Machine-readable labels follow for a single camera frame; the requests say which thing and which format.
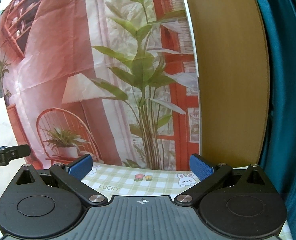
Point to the wooden panel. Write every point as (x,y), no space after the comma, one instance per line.
(233,66)

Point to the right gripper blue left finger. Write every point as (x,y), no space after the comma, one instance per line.
(70,176)

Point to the green checked bunny tablecloth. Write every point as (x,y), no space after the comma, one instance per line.
(112,180)

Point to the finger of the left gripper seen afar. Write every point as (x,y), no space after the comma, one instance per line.
(7,154)

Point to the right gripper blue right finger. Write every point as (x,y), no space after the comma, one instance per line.
(211,177)

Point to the white marble board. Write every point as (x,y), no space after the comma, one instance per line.
(0,139)

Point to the teal curtain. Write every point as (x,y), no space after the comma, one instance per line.
(278,158)

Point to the printed room scene backdrop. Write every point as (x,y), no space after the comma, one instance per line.
(115,79)

